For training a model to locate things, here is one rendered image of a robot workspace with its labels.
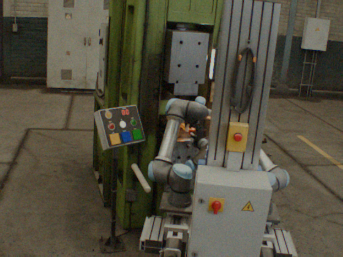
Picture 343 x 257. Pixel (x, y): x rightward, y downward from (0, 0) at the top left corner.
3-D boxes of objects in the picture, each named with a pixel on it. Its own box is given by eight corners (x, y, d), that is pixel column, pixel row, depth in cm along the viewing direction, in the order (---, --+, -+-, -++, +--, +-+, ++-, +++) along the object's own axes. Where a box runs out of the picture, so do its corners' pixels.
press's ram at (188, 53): (214, 84, 329) (219, 34, 317) (168, 83, 316) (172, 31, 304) (195, 74, 366) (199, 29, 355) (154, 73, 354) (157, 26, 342)
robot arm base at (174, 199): (191, 208, 240) (193, 194, 238) (165, 206, 241) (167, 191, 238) (192, 197, 255) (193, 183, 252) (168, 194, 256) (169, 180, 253)
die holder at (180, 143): (206, 188, 350) (212, 139, 337) (163, 191, 338) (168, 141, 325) (184, 163, 400) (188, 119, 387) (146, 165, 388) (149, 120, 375)
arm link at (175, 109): (167, 183, 238) (190, 98, 253) (143, 177, 243) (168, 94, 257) (172, 186, 249) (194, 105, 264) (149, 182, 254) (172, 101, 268)
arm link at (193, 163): (229, 135, 249) (189, 175, 281) (241, 133, 256) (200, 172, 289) (219, 120, 253) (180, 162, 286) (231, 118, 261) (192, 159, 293)
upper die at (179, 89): (197, 95, 327) (198, 84, 324) (173, 95, 321) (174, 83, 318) (180, 84, 365) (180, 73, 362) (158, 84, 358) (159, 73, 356)
